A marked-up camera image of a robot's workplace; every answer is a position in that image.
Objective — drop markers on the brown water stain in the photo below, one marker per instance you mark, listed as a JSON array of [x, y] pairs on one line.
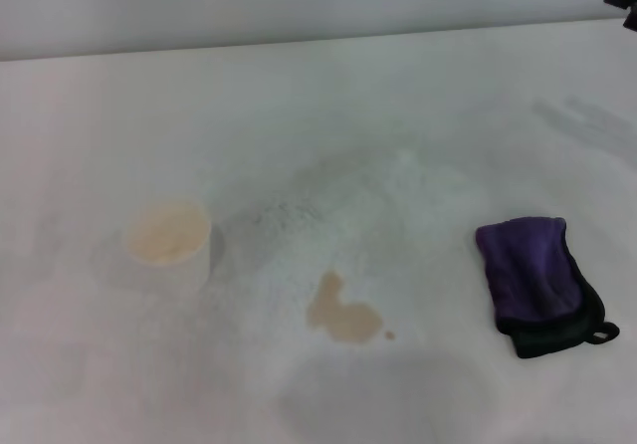
[[343, 319]]

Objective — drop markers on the purple rag with black trim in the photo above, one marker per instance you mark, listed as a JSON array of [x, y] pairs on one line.
[[535, 270]]

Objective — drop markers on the white paper cup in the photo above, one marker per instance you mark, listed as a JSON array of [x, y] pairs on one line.
[[166, 237]]

